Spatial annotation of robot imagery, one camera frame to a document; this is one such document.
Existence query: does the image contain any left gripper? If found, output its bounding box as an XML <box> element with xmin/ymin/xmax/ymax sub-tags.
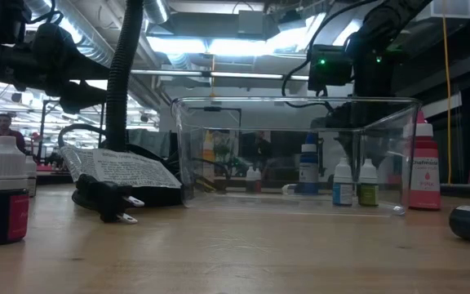
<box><xmin>30</xmin><ymin>22</ymin><xmax>110</xmax><ymax>115</ymax></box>

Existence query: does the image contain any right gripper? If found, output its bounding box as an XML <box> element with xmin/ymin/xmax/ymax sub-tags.
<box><xmin>326</xmin><ymin>91</ymin><xmax>387</xmax><ymax>167</ymax></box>

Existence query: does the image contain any small green dropper bottle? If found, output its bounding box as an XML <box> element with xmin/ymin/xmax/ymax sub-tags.
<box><xmin>357</xmin><ymin>158</ymin><xmax>380</xmax><ymax>207</ymax></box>

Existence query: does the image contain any small blue dropper bottle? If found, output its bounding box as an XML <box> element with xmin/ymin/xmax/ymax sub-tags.
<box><xmin>332</xmin><ymin>157</ymin><xmax>354</xmax><ymax>207</ymax></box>

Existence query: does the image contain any large blue food coloring bottle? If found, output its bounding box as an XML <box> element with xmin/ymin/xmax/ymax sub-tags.
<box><xmin>299</xmin><ymin>131</ymin><xmax>321</xmax><ymax>195</ymax></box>

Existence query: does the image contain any large pink food coloring bottle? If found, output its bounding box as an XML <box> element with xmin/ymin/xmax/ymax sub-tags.
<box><xmin>408</xmin><ymin>109</ymin><xmax>442</xmax><ymax>212</ymax></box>

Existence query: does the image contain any black gooseneck desk lamp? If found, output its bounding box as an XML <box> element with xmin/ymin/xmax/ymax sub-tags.
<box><xmin>71</xmin><ymin>0</ymin><xmax>185</xmax><ymax>209</ymax></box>

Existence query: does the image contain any grey background cloth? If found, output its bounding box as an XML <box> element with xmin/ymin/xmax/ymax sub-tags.
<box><xmin>128</xmin><ymin>128</ymin><xmax>171</xmax><ymax>158</ymax></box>

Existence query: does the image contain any person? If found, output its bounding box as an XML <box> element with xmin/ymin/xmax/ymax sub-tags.
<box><xmin>0</xmin><ymin>113</ymin><xmax>27</xmax><ymax>154</ymax></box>

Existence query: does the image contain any clear plastic container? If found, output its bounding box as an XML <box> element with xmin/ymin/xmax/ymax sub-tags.
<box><xmin>171</xmin><ymin>96</ymin><xmax>422</xmax><ymax>216</ymax></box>

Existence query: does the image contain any long tube light fixture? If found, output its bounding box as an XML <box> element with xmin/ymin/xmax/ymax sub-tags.
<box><xmin>128</xmin><ymin>68</ymin><xmax>312</xmax><ymax>82</ymax></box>

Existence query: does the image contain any grey ceiling box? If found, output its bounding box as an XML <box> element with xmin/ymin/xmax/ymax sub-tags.
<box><xmin>237</xmin><ymin>10</ymin><xmax>267</xmax><ymax>38</ymax></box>

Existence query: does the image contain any silver ventilation duct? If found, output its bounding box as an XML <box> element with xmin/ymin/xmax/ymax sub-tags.
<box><xmin>143</xmin><ymin>0</ymin><xmax>171</xmax><ymax>25</ymax></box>
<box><xmin>22</xmin><ymin>0</ymin><xmax>116</xmax><ymax>69</ymax></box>

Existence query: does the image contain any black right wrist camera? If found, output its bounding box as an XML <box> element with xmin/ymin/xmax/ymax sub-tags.
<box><xmin>307</xmin><ymin>43</ymin><xmax>354</xmax><ymax>91</ymax></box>

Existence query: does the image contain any black lamp cord with plug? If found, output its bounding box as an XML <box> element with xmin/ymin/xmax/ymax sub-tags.
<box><xmin>57</xmin><ymin>122</ymin><xmax>146</xmax><ymax>225</ymax></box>

